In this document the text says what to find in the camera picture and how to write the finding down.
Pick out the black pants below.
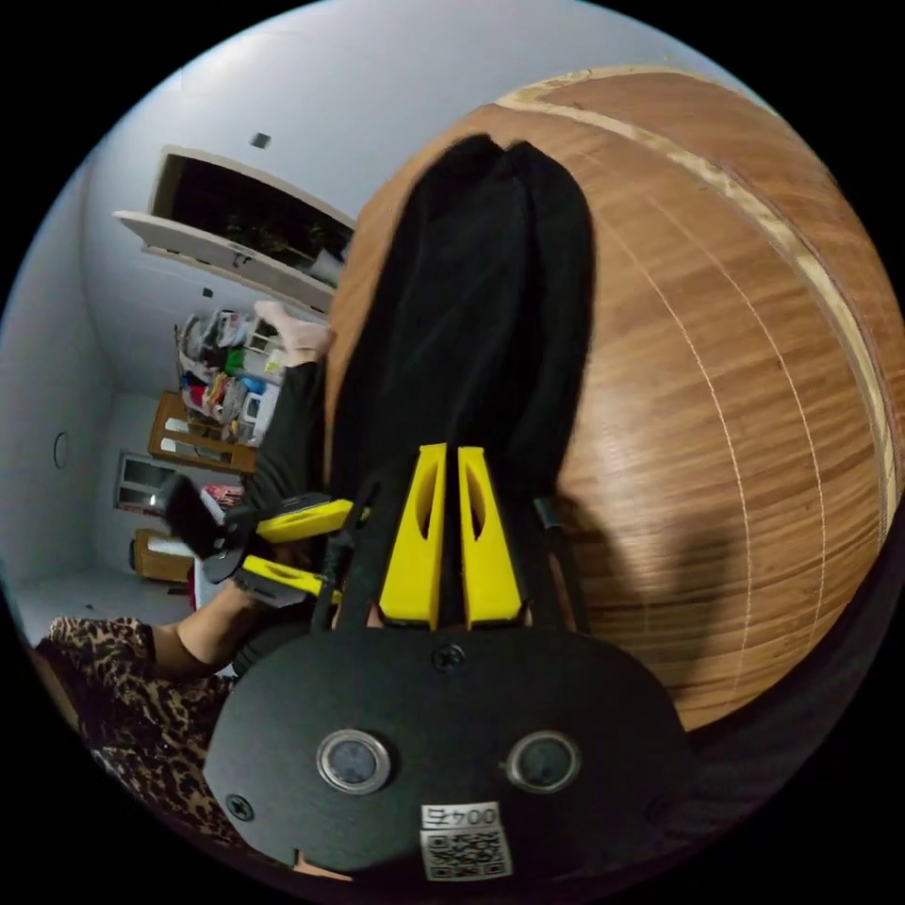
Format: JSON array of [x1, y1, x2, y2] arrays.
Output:
[[327, 132, 597, 567]]

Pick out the person's body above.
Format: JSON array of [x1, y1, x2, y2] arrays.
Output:
[[27, 299, 337, 853]]

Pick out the person's left forearm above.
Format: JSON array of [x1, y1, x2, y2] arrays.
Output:
[[152, 601, 239, 683]]

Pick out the window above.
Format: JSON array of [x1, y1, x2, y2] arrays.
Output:
[[112, 144, 358, 314]]

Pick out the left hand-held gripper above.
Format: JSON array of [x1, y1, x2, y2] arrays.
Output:
[[202, 499, 356, 611]]

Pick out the person's left hand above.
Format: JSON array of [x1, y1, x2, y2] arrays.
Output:
[[205, 581, 259, 631]]

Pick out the wooden cupboard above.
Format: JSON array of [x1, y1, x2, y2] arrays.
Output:
[[146, 391, 260, 476]]

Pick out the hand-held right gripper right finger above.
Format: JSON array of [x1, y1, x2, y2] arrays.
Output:
[[457, 446, 529, 633]]

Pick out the person's right hand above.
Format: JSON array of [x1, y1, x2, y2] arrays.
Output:
[[293, 853, 354, 883]]

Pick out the cluttered white shelf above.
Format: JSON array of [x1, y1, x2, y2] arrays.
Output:
[[173, 306, 289, 448]]

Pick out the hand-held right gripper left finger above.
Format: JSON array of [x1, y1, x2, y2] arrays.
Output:
[[378, 443, 449, 632]]

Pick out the low wooden cabinet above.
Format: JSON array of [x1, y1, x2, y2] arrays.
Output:
[[131, 528, 197, 585]]

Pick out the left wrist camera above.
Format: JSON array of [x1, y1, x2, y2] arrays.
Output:
[[159, 474, 227, 561]]

